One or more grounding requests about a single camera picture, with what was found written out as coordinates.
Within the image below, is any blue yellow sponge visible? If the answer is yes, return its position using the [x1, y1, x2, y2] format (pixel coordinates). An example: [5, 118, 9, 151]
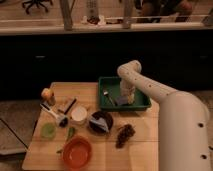
[116, 95, 134, 105]

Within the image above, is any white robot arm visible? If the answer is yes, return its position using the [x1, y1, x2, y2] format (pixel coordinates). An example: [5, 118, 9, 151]
[117, 60, 212, 171]

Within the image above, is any green plastic tray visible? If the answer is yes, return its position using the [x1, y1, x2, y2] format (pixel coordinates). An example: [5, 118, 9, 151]
[98, 77, 151, 111]

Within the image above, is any metal spoon in tray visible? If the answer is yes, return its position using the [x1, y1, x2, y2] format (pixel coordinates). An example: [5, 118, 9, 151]
[103, 90, 115, 106]

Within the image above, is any dark plate with napkin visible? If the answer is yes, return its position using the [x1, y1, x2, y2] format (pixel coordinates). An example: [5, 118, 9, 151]
[89, 111, 113, 134]

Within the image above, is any brown grape bunch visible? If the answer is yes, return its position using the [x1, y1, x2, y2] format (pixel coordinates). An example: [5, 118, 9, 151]
[116, 124, 135, 148]

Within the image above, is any wooden cutting board table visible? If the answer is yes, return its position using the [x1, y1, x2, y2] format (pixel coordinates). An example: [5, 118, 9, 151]
[21, 82, 161, 171]

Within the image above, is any white cup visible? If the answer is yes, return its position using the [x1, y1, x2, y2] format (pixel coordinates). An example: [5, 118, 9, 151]
[71, 106, 87, 124]

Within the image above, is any black rectangular bar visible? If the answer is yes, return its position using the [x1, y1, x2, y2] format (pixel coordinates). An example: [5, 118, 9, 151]
[64, 98, 77, 115]

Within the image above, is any green leaf vegetable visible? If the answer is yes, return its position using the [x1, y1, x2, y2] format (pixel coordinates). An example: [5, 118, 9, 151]
[66, 127, 76, 141]

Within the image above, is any orange plastic bowl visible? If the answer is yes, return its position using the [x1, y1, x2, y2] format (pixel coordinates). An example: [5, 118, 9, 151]
[61, 136, 92, 171]

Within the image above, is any yellow apple toy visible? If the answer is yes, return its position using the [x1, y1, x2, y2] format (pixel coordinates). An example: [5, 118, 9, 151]
[41, 88, 56, 106]

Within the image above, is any black office chair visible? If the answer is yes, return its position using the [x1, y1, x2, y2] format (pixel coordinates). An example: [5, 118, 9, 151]
[22, 0, 53, 14]

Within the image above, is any white handled brush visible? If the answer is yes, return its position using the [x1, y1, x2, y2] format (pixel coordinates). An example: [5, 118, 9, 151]
[40, 103, 68, 128]

